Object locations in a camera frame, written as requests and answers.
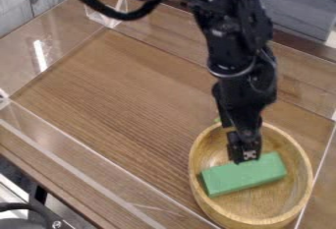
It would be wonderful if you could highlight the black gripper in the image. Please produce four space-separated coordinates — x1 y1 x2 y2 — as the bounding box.
210 64 277 164

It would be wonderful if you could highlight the green rectangular block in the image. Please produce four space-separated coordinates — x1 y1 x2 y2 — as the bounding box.
200 151 288 198

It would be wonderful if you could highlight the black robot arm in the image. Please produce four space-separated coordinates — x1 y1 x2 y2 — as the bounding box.
80 0 277 163

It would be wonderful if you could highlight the brown wooden bowl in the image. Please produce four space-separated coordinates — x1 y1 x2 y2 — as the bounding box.
188 124 313 229

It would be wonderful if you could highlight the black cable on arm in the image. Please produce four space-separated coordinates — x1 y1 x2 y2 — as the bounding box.
248 47 280 104

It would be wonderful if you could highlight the clear acrylic corner bracket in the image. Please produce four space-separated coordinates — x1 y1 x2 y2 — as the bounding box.
80 0 129 29

